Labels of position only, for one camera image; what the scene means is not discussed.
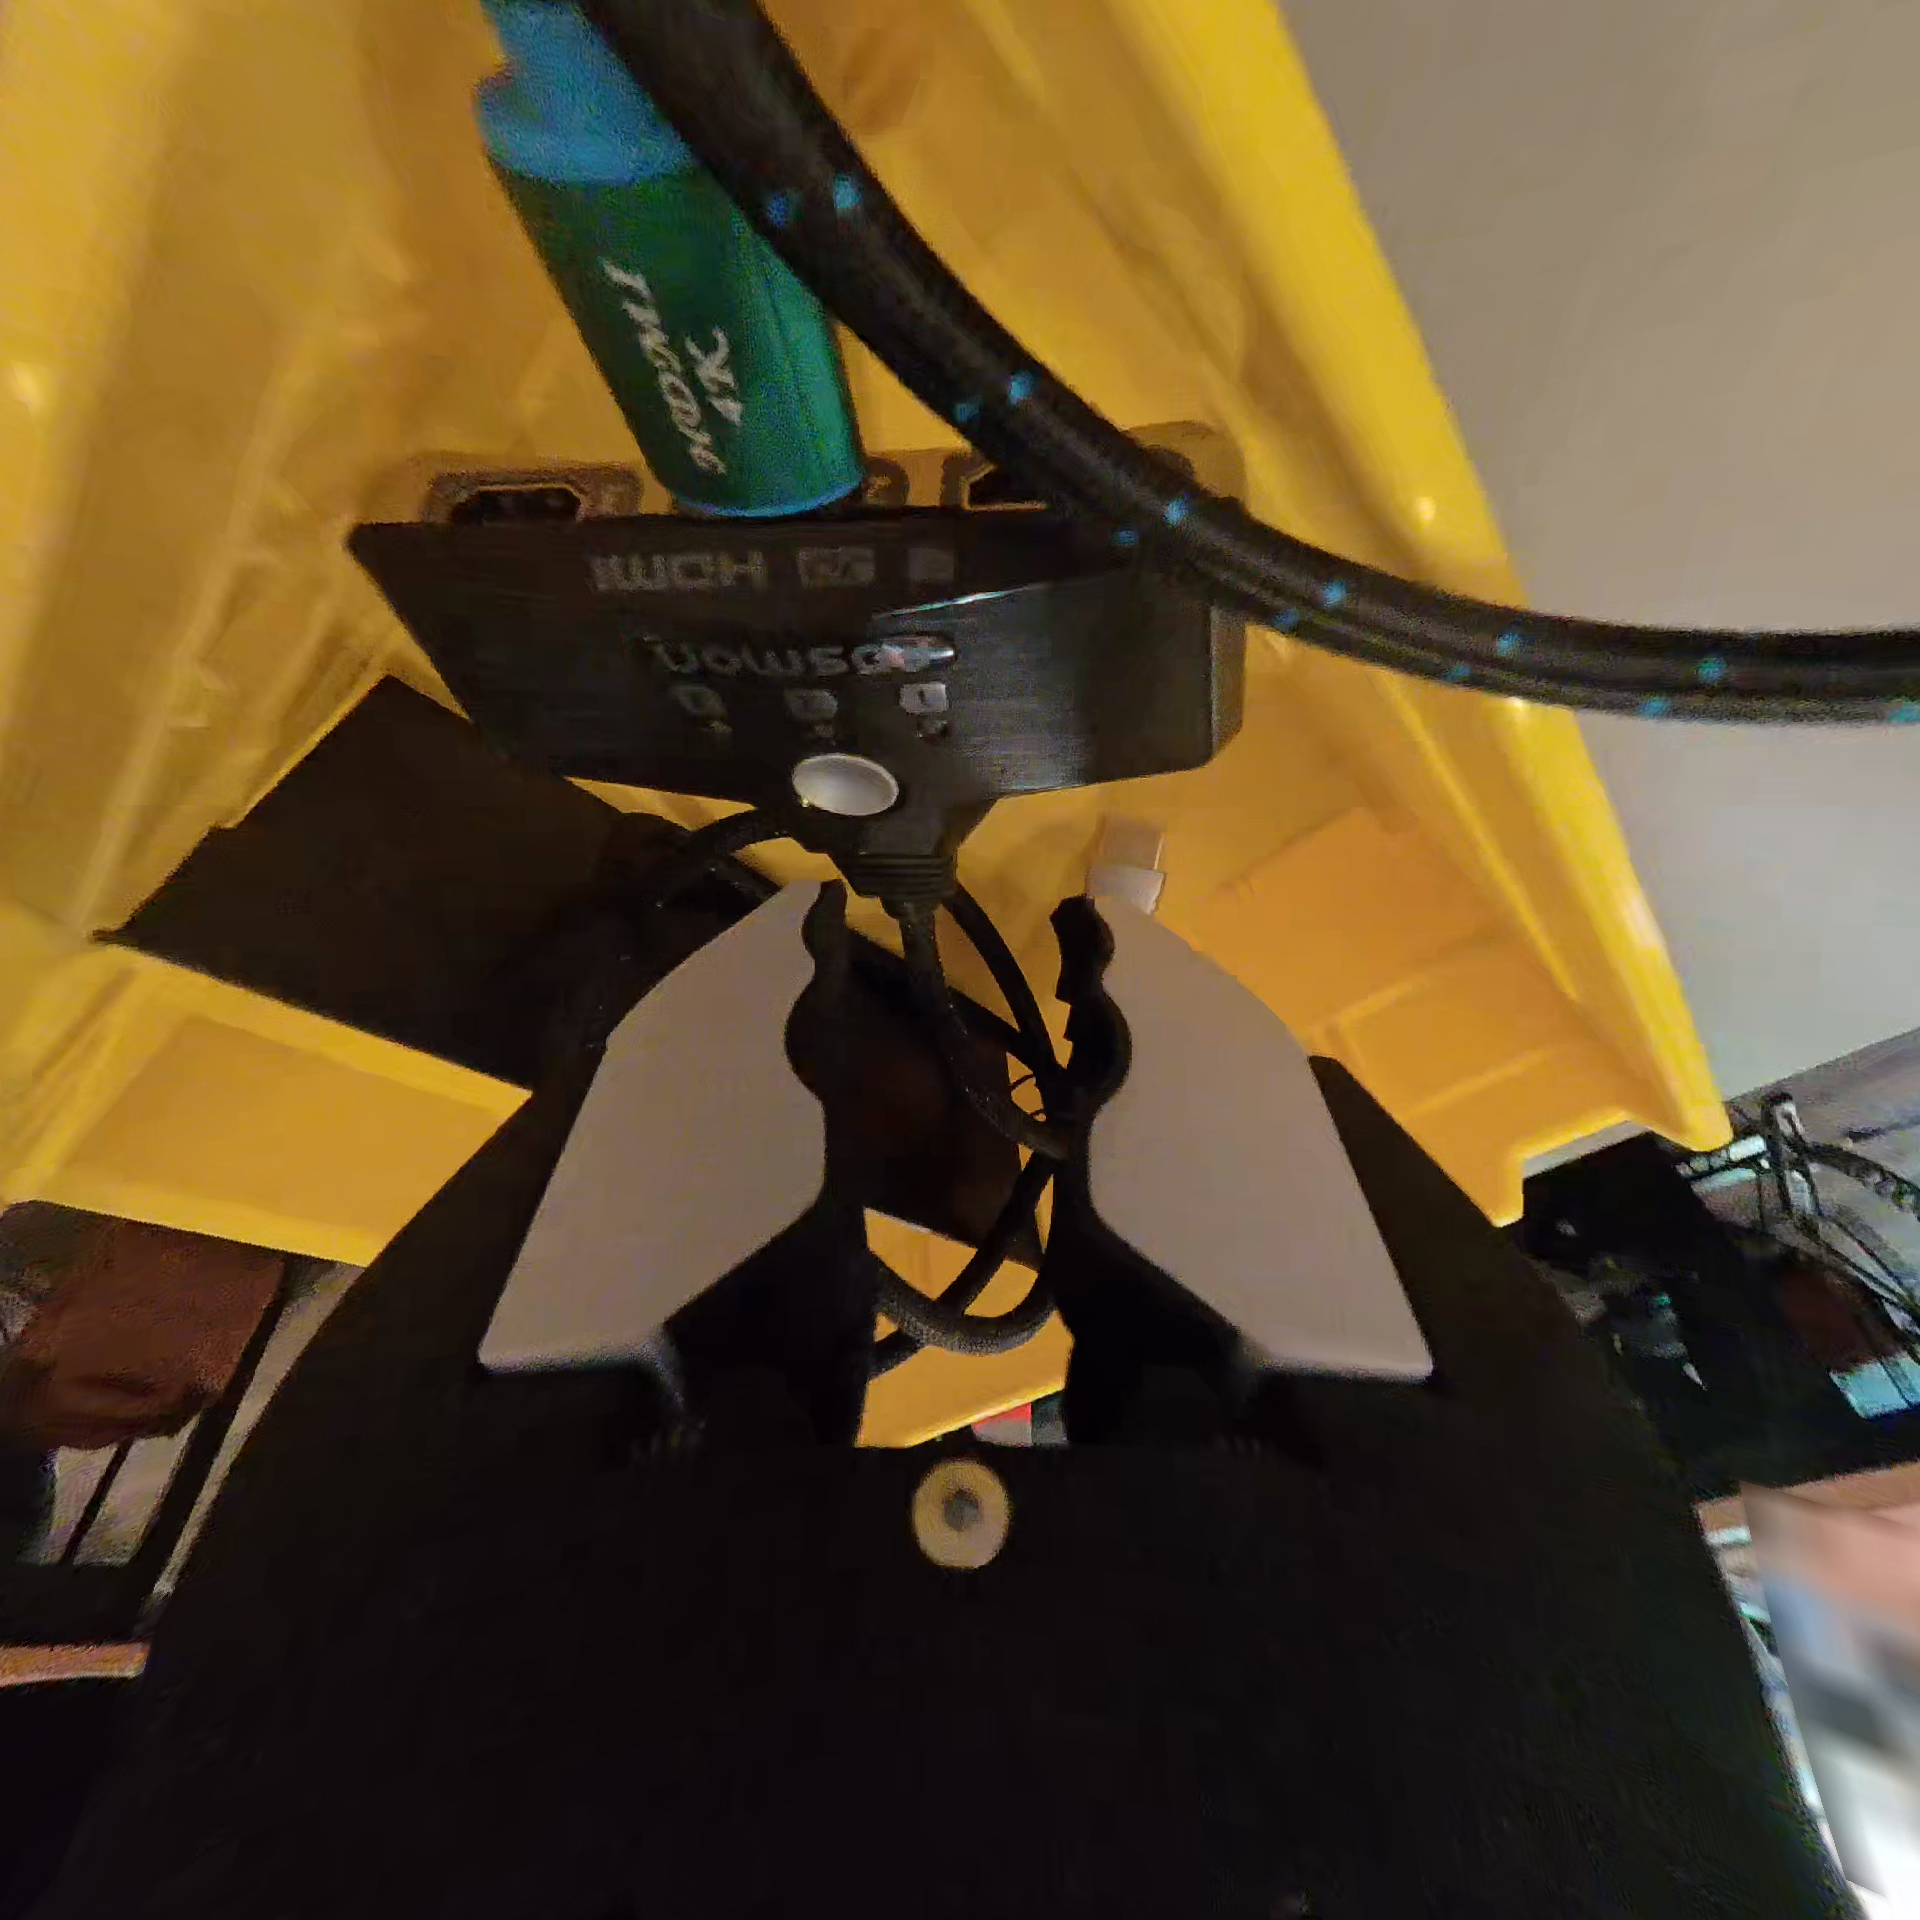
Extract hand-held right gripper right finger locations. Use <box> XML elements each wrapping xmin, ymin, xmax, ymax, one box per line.
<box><xmin>1048</xmin><ymin>897</ymin><xmax>1439</xmax><ymax>1444</ymax></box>

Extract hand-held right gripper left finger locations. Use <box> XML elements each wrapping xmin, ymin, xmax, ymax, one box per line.
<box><xmin>479</xmin><ymin>883</ymin><xmax>881</xmax><ymax>1444</ymax></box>

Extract thin black switch cable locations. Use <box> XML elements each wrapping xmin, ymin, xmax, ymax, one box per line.
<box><xmin>632</xmin><ymin>809</ymin><xmax>1087</xmax><ymax>1376</ymax></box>

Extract black video switch box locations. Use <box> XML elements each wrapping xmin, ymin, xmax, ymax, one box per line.
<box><xmin>348</xmin><ymin>422</ymin><xmax>1251</xmax><ymax>859</ymax></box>

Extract yellow plastic bin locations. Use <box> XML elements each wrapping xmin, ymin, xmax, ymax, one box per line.
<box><xmin>0</xmin><ymin>0</ymin><xmax>1738</xmax><ymax>1451</ymax></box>

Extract dark cluttered shelf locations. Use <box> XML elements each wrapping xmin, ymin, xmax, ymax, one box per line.
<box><xmin>1521</xmin><ymin>1026</ymin><xmax>1920</xmax><ymax>1501</ymax></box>

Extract brown cushion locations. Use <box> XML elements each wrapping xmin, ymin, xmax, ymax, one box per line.
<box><xmin>0</xmin><ymin>1200</ymin><xmax>290</xmax><ymax>1451</ymax></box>

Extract black metal rack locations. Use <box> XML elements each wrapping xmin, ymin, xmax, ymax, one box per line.
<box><xmin>0</xmin><ymin>1275</ymin><xmax>351</xmax><ymax>1653</ymax></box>

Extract green cable plug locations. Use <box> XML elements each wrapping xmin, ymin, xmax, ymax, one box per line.
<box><xmin>476</xmin><ymin>0</ymin><xmax>872</xmax><ymax>521</ymax></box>

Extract black braided cable blue flecks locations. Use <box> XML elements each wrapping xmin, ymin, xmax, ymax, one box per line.
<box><xmin>576</xmin><ymin>0</ymin><xmax>1920</xmax><ymax>731</ymax></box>

